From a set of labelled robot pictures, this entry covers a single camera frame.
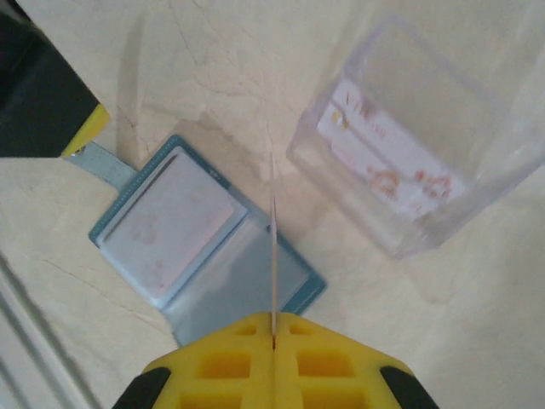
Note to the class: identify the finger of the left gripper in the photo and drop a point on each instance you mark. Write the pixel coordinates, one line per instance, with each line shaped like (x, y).
(38, 106)

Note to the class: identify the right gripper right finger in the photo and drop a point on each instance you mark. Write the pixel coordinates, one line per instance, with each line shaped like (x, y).
(289, 341)

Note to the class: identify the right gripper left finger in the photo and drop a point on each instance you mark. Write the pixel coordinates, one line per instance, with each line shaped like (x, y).
(255, 341)

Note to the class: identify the teal card holder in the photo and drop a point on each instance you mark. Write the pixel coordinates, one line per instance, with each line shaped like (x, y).
(238, 277)

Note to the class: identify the white VIP credit card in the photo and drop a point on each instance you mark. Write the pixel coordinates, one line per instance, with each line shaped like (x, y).
(274, 264)
(383, 149)
(170, 226)

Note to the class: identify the clear plastic box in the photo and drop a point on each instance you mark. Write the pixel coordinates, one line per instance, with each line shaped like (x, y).
(489, 106)

